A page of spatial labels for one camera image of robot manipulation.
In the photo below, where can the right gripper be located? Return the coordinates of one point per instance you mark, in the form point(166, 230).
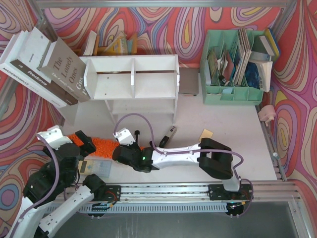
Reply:
point(119, 153)

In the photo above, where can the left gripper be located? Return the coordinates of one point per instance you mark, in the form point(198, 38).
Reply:
point(82, 143)

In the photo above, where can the orange microfiber duster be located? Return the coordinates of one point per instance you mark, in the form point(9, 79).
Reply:
point(104, 147)

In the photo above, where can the black white marker pen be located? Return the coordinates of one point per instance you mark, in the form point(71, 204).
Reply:
point(136, 134)

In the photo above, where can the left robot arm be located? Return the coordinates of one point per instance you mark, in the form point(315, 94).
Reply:
point(52, 179)

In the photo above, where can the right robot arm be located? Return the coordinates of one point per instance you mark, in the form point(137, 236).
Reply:
point(214, 158)

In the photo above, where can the white wooden bookshelf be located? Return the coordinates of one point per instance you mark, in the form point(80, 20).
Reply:
point(143, 84)

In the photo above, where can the yellow grey calculator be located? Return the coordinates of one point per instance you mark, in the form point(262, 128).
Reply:
point(99, 167)

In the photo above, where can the black grey stapler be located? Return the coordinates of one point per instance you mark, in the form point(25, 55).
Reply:
point(168, 136)

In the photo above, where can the yellow sticky note pad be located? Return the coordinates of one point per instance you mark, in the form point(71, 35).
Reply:
point(206, 134)

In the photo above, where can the large grey white book stack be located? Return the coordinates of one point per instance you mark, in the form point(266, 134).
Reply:
point(50, 69)

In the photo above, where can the grey notebook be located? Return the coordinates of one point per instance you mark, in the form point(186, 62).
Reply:
point(189, 81)

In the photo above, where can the small books behind shelf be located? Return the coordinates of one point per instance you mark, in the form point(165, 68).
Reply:
point(119, 46)

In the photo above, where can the mint green desk organizer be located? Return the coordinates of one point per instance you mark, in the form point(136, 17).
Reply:
point(223, 68)

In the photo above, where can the pink piggy figurine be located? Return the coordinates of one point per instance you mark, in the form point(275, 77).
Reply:
point(267, 114)

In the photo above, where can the white books beside organizer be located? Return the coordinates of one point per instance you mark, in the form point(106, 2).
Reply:
point(265, 53)

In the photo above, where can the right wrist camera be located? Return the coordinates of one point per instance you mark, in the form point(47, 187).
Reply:
point(124, 137)

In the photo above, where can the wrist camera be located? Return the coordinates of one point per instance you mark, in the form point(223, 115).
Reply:
point(54, 137)
point(124, 137)

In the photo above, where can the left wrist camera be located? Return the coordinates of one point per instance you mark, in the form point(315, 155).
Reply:
point(54, 137)

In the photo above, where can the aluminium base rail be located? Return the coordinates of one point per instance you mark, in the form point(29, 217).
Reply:
point(264, 191)

